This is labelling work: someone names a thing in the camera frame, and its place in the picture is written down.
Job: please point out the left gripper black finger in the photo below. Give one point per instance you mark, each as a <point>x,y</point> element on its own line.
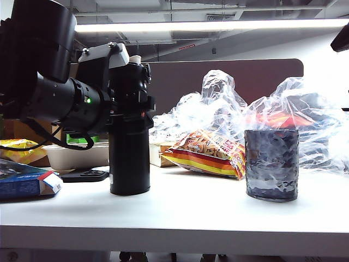
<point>151,121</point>
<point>131,107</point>

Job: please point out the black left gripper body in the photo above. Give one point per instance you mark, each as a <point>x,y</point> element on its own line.
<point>107,112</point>

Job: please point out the black thermos flask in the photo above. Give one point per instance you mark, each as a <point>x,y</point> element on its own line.
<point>129,163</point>

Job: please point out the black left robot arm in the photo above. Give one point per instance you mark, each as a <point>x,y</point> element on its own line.
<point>41,54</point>

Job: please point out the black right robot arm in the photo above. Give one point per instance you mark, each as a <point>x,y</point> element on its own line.
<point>342,41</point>

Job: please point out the dark textured glass cup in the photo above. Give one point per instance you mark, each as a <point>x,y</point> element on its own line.
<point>272,163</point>

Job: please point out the small white box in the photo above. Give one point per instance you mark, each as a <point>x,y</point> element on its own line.
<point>155,155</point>

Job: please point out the green snack packet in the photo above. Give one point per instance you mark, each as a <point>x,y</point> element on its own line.
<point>73,139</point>

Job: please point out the brown desk partition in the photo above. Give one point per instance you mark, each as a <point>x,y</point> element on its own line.
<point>177,82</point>

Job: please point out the beige paper pulp bowl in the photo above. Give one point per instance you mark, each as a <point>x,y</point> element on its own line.
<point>76,159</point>

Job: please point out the striped orange yellow snack bag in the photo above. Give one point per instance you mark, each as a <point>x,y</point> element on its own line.
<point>201,161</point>

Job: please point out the clear crumpled plastic bag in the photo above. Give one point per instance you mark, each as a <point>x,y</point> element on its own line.
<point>215,109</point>

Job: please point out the black flat phone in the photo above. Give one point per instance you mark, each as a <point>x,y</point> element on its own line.
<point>84,176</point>

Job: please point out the brown cardboard box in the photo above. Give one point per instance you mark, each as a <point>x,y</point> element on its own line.
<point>21,131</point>

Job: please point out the long ceiling light strip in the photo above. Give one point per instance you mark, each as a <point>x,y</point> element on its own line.
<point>204,25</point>

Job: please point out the blue cardboard box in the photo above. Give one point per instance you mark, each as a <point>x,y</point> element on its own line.
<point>21,183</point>

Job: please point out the orange red packet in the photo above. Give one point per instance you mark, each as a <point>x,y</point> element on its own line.
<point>275,120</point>

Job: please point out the clear plastic bag with contents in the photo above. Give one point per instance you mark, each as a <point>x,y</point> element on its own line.
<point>313,142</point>

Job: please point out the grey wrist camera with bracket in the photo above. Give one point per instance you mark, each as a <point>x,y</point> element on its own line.
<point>118,56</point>

